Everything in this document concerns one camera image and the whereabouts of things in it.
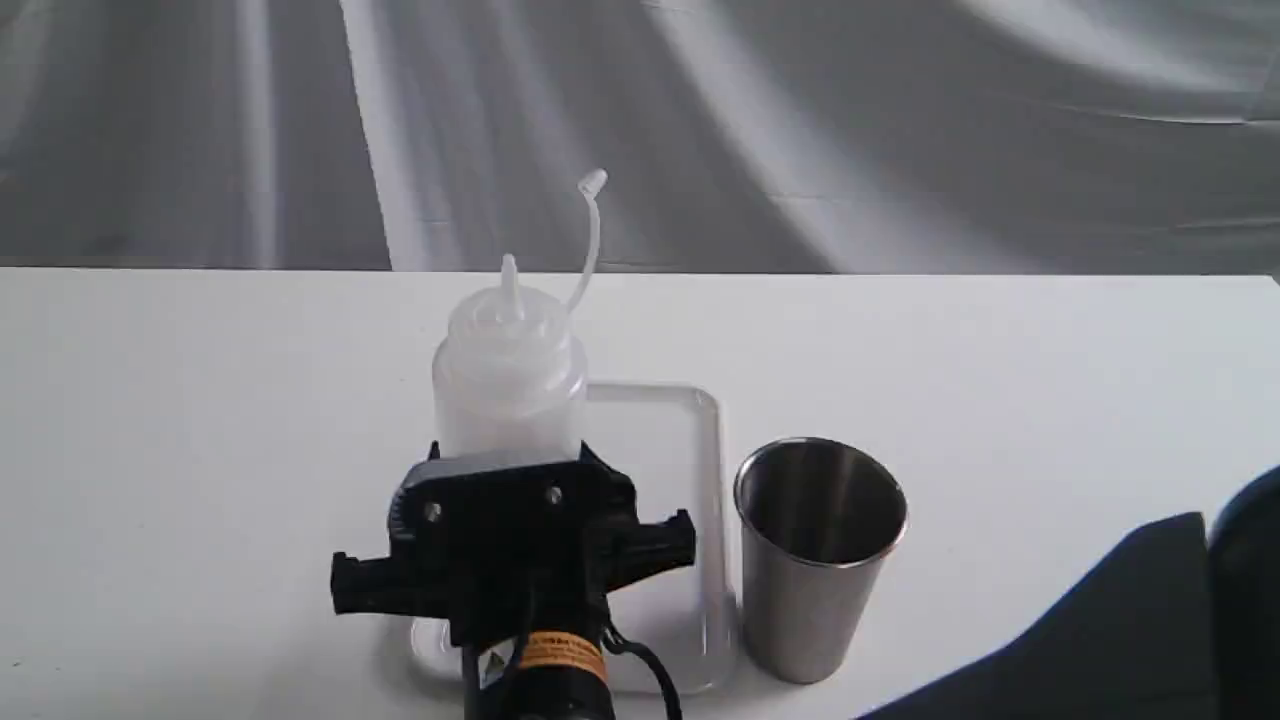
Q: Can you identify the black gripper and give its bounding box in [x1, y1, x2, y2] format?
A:
[330, 446, 698, 650]

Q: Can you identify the translucent squeeze bottle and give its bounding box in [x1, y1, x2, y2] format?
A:
[431, 168, 609, 464]

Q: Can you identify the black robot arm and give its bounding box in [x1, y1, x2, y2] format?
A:
[330, 437, 1277, 719]

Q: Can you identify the stainless steel cup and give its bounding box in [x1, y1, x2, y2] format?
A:
[733, 437, 909, 685]

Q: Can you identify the white plastic tray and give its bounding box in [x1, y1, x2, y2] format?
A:
[404, 378, 739, 694]

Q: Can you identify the grey backdrop cloth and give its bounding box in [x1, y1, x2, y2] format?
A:
[1, 1, 1279, 275]

